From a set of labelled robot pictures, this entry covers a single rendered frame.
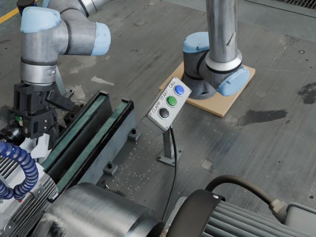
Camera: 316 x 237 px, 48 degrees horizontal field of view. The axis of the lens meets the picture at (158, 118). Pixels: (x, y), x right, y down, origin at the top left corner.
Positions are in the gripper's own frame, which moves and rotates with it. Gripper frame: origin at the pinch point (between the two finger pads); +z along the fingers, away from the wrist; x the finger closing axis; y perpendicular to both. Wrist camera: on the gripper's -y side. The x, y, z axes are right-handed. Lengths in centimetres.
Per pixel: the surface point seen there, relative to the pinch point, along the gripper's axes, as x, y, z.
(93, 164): 1.1, -21.9, 10.5
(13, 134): -17.2, -7.6, 1.7
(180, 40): -6, -96, -22
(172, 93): 19.1, -30.6, -15.9
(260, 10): -7, -285, -39
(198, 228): 46, 25, -18
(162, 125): 21.2, -22.1, -9.2
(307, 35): 40, -262, -26
